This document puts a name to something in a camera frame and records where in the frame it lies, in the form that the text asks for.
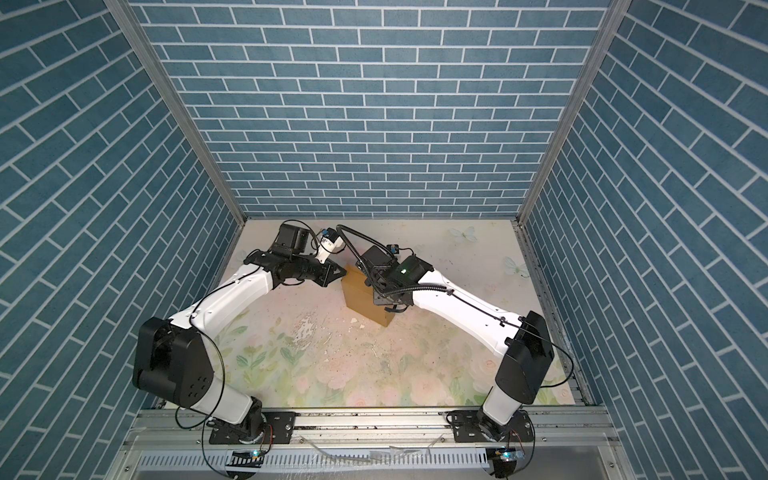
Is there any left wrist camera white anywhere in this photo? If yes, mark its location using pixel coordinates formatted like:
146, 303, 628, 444
315, 228, 346, 264

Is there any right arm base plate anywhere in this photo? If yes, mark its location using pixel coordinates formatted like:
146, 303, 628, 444
444, 408, 535, 443

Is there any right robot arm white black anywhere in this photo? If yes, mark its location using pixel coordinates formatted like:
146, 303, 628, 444
356, 247, 555, 441

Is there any brown cardboard paper box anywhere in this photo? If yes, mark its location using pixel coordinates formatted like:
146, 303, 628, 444
341, 265, 395, 327

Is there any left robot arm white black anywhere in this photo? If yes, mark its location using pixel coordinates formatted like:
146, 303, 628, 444
132, 220, 346, 444

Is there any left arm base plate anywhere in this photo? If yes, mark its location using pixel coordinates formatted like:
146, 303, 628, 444
208, 410, 297, 446

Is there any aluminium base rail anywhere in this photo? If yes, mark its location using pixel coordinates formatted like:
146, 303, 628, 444
107, 405, 633, 479

